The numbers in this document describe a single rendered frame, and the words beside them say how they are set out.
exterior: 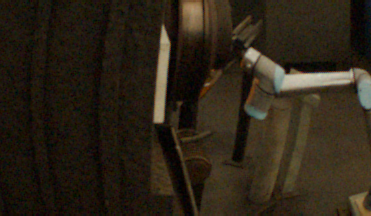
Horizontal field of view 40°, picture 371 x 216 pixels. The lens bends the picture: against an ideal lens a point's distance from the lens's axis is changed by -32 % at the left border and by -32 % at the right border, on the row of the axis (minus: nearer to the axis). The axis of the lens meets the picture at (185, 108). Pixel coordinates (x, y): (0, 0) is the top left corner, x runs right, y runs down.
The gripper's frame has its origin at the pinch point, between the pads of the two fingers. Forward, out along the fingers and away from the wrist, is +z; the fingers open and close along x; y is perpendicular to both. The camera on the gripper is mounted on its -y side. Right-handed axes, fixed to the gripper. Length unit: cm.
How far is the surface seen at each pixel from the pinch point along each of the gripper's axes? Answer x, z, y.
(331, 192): -54, -92, -65
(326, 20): -210, -32, -32
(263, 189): -30, -49, -67
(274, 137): -30, -40, -39
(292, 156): -42, -54, -51
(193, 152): 20.1, -20.7, -29.1
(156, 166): 83, -27, 9
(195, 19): 66, -18, 40
